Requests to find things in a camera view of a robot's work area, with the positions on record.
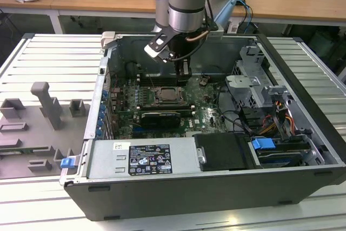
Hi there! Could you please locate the black RAM slot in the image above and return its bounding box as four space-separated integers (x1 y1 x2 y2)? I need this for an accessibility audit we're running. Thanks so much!
138 75 178 82
139 102 190 108
139 79 179 86
138 105 196 112

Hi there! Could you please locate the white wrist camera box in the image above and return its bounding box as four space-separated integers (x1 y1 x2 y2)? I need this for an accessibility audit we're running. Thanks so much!
143 26 175 64

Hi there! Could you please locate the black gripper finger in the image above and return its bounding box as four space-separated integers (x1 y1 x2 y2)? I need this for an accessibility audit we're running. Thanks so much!
174 59 194 87

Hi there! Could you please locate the black open PC case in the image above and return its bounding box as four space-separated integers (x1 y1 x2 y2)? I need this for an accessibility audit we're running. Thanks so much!
59 31 346 222

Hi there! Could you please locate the black plastic bay cover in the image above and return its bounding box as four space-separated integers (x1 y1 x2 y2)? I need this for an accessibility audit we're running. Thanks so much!
194 133 254 173

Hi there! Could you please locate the blue cable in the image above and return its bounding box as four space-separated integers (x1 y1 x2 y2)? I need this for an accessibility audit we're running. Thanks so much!
235 0 255 35

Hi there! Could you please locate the green motherboard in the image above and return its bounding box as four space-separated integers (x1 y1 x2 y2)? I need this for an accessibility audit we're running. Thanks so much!
108 75 230 138

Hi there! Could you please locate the coloured wire bundle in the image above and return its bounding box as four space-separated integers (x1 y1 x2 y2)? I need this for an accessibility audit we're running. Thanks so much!
258 114 296 135

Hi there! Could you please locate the grey parts rack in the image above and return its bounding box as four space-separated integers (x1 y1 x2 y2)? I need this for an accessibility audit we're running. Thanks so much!
0 81 91 180

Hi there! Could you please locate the silver square CPU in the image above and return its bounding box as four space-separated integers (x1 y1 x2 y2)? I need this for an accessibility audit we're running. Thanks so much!
158 88 184 102

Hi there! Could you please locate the green RAM stick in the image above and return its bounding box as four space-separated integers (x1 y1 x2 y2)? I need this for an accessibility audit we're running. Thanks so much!
0 147 49 153

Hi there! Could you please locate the hard disk in blue carrier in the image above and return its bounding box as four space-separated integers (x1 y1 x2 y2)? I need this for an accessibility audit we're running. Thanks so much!
250 137 312 167

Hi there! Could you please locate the grey metal drive cage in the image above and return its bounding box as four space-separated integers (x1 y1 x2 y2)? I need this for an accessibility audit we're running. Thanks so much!
224 45 294 110

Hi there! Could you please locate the blue case latch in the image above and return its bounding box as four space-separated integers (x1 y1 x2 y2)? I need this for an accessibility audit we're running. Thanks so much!
61 157 75 169

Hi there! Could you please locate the grey case release handle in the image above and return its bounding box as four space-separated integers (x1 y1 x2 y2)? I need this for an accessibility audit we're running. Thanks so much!
100 31 123 54

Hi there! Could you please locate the metal socket cover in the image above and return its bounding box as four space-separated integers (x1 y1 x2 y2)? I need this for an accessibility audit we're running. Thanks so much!
154 86 188 104

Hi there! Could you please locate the black graphics card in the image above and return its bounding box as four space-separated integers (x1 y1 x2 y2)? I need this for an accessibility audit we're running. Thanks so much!
140 111 182 130

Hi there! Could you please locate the CPU socket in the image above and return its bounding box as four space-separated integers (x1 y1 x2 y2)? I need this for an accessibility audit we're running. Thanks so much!
151 85 188 107

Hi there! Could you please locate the grey power supply unit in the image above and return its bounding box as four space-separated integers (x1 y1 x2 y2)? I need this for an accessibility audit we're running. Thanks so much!
86 136 204 181

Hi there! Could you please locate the black cable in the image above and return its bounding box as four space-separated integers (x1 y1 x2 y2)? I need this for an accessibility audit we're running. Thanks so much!
215 83 254 137

